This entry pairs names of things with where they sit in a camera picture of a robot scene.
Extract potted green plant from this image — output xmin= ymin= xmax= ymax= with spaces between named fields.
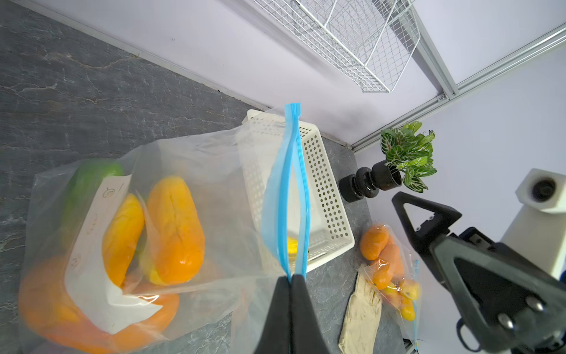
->
xmin=338 ymin=122 xmax=437 ymax=203

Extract white wire wall shelf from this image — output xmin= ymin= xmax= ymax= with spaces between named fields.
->
xmin=256 ymin=0 xmax=421 ymax=93

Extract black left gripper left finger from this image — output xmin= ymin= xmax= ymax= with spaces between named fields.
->
xmin=254 ymin=277 xmax=291 ymax=354

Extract orange mango basket bottom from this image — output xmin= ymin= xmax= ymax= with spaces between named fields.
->
xmin=103 ymin=193 xmax=145 ymax=287

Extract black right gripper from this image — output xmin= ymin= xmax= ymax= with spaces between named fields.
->
xmin=392 ymin=192 xmax=565 ymax=353

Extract beige work glove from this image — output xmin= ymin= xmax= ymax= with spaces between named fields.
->
xmin=338 ymin=271 xmax=382 ymax=354

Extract cream perforated plastic basket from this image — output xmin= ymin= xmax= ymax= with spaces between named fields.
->
xmin=240 ymin=109 xmax=355 ymax=271

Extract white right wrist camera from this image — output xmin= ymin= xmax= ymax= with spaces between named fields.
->
xmin=501 ymin=168 xmax=565 ymax=280

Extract clear blue zip-top bag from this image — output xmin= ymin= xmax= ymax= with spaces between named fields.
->
xmin=361 ymin=223 xmax=422 ymax=353

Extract green mango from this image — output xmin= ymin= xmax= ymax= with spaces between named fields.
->
xmin=61 ymin=159 xmax=124 ymax=225

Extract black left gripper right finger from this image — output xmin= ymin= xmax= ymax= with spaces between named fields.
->
xmin=290 ymin=274 xmax=329 ymax=354

